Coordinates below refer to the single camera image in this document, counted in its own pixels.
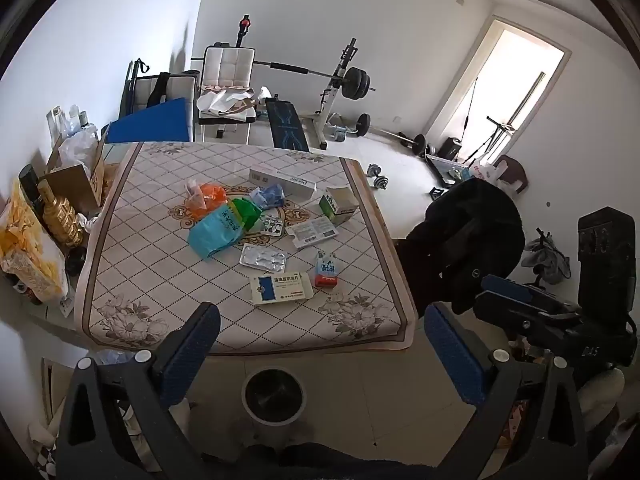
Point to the white and blue medicine box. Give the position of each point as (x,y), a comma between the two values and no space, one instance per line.
(285,289)

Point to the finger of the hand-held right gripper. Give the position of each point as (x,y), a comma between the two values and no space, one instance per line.
(502,286)
(515,315)

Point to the person's right forearm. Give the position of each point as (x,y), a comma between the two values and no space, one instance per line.
(600,392)

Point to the white round trash can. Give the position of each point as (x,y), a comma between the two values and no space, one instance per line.
(274,427)

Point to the long white box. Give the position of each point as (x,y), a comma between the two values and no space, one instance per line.
(280,177)

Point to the clear plastic bottles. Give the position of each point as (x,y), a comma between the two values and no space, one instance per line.
(67,117)

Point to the beige cloth bags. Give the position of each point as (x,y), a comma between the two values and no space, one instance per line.
(227,102)

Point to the grey tray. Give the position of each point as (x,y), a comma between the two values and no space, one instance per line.
(445,167)

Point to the blue mat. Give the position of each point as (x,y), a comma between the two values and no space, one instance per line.
(150,122)

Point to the cardboard box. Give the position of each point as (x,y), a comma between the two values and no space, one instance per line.
(75,182)

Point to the black bag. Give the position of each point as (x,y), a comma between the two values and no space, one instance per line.
(450,149)

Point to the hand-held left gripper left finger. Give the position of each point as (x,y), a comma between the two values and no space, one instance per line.
(192,355)

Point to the short barbell with plate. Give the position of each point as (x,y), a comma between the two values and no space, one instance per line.
(362,124)

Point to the brown stool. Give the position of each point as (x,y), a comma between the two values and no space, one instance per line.
(510,170)

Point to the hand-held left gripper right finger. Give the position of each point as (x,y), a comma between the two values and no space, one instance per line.
(457,360)

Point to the white plastic bag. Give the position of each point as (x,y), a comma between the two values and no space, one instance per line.
(80,147)

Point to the gold bottle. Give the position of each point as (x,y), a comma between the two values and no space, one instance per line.
(60,212)

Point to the long barbell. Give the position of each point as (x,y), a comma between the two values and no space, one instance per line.
(417,141)

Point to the yellow snack bag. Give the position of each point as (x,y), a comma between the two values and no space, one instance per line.
(30,255)

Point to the black weight bench pad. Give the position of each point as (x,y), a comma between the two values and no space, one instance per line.
(285,125)

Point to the grey cloth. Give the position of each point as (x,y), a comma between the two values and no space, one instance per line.
(547,257)

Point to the blister pack with pills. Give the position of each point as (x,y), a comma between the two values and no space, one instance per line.
(272,225)

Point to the blue plastic bag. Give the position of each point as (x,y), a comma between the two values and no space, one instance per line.
(270,195)

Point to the floral diamond pattern tablecloth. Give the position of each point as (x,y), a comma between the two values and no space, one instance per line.
(165,270)

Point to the black jacket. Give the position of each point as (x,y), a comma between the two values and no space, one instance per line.
(470,230)

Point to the white folded bench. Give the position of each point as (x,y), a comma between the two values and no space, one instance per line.
(160,87)

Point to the red and blue small carton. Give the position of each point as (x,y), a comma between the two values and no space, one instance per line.
(326,272)

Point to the dark glass bottle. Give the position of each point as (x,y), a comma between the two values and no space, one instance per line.
(30,185)

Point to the black tripod stand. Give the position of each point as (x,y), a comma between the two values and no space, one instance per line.
(500,127)

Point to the white padded chair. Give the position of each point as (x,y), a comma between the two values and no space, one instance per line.
(225,67)

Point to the cyan plastic packet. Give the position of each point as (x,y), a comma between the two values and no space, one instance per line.
(215,232)

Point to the white barbell rack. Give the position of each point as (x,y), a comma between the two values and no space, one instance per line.
(335,80)

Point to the small chrome dumbbell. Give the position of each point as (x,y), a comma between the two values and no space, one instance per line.
(377,176)

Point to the barbell with black plates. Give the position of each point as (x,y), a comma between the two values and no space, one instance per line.
(357,82)

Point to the green and white box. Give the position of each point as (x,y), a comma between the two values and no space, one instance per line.
(337,205)

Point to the orange plastic bag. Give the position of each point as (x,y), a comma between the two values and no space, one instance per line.
(210,195)

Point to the silver blister pack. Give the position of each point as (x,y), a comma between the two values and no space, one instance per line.
(260,259)

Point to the green plastic bag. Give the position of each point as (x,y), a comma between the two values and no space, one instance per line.
(247,212)

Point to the doorway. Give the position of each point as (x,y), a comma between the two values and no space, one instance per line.
(515,75)

